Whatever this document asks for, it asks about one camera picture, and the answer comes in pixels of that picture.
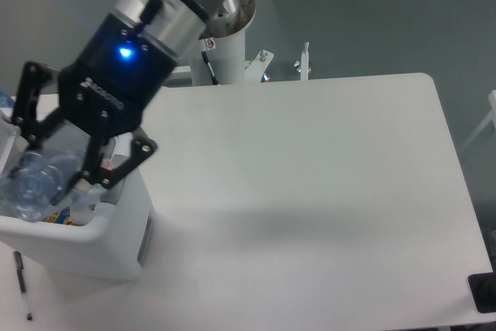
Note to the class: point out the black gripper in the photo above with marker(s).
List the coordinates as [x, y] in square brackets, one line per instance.
[115, 73]

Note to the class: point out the crushed clear plastic bottle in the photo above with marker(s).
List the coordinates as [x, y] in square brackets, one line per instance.
[40, 184]

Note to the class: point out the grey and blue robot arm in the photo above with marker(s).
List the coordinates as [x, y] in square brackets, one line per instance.
[171, 25]

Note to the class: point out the white open trash can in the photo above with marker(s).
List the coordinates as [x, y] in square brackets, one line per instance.
[111, 236]

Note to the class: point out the blue object at left edge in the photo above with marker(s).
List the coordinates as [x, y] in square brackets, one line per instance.
[6, 101]

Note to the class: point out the colourful snack wrapper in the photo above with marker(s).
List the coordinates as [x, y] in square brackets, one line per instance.
[61, 218]

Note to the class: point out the black pen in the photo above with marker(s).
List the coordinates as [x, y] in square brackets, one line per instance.
[22, 285]

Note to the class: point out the black device at table edge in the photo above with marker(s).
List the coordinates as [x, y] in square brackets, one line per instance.
[482, 287]

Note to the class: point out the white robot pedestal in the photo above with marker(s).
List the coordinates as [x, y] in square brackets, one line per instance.
[218, 57]

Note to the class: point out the white frame at right edge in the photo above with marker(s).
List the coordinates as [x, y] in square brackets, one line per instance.
[482, 131]

